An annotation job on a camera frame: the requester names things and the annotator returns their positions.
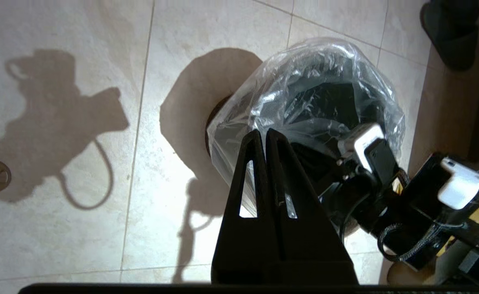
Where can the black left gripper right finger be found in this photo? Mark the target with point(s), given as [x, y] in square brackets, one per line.
[309, 245]

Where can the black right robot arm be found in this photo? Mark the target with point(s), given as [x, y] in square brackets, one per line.
[423, 196]

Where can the grey round trash bin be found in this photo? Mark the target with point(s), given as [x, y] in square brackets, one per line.
[329, 102]

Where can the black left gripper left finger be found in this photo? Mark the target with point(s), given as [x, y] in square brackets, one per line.
[243, 245]

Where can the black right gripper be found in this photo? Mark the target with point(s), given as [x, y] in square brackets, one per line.
[366, 200]

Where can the clear plastic trash bag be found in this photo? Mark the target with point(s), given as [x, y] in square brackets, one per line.
[304, 61]

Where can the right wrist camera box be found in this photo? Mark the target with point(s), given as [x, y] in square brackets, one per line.
[362, 143]

